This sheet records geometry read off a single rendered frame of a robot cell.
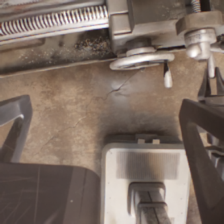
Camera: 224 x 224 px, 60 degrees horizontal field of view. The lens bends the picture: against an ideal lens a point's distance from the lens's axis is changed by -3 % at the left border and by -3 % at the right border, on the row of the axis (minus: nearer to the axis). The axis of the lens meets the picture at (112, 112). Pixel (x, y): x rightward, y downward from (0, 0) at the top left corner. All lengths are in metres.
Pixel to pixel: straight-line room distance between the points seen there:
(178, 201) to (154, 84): 0.74
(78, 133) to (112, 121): 0.25
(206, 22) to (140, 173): 0.89
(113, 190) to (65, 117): 0.57
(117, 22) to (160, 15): 0.12
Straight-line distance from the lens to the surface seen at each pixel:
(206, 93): 0.58
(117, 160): 1.15
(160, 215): 1.02
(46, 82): 1.41
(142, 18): 0.50
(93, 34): 0.97
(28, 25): 0.68
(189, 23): 0.49
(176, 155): 1.19
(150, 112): 1.37
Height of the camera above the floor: 1.34
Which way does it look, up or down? 84 degrees down
